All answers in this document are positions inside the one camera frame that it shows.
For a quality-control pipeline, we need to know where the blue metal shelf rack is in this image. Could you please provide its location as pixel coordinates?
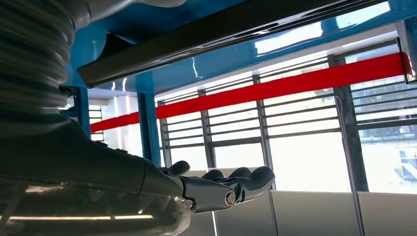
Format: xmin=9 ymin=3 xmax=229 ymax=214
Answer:
xmin=63 ymin=0 xmax=417 ymax=167

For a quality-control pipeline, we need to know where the chrome stanchion post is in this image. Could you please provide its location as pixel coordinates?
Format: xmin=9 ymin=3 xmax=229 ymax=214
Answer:
xmin=395 ymin=18 xmax=417 ymax=84

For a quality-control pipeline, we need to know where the red barrier belt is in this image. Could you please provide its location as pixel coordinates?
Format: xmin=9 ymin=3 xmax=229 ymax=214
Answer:
xmin=90 ymin=52 xmax=413 ymax=134

